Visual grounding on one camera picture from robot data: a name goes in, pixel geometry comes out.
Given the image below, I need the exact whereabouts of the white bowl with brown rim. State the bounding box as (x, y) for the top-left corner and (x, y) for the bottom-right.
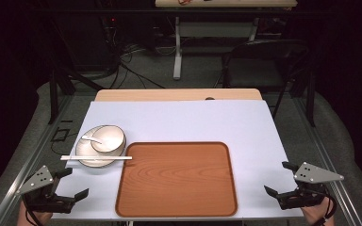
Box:
(90, 124), (126, 154)

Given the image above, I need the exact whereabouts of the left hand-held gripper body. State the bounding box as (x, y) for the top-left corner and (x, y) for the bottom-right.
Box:
(15, 165), (76, 215)

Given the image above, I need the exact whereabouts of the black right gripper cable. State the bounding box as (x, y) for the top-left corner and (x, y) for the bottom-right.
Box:
(314, 194), (337, 226)

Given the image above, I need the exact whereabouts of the white-legged desk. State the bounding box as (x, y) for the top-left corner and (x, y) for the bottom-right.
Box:
(155, 0), (298, 81)

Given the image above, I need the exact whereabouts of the bundle of floor cables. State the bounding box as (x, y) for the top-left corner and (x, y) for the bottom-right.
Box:
(105, 39), (167, 90)

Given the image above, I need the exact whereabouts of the person's right hand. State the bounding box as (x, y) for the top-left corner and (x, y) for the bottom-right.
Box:
(301, 198), (336, 226)

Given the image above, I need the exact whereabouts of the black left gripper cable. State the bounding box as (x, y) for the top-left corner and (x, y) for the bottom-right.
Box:
(24, 201), (38, 226)

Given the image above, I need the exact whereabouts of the black metal stand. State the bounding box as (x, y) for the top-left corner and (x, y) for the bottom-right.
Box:
(47, 60), (106, 125)

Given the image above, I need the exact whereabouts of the white plate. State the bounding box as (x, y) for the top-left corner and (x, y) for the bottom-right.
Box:
(74, 125), (127, 169)

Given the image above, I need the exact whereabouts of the white board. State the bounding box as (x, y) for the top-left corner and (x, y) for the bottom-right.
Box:
(51, 99), (304, 220)

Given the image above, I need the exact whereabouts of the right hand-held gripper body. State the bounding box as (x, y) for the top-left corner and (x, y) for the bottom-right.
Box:
(278, 161), (345, 211)

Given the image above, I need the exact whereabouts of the brown wooden tray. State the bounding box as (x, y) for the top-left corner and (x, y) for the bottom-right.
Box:
(115, 141), (239, 218)

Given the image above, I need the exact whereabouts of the white spoon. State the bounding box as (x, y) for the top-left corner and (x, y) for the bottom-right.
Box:
(81, 135), (103, 145)

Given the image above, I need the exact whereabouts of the person's left hand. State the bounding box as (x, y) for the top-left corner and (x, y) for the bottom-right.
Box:
(18, 202), (53, 226)

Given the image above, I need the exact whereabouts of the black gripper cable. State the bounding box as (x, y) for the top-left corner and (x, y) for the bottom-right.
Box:
(314, 194), (337, 226)
(24, 201), (38, 226)

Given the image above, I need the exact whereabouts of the aluminium rail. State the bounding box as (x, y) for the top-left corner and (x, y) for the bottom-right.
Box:
(0, 93), (74, 226)
(291, 93), (362, 226)

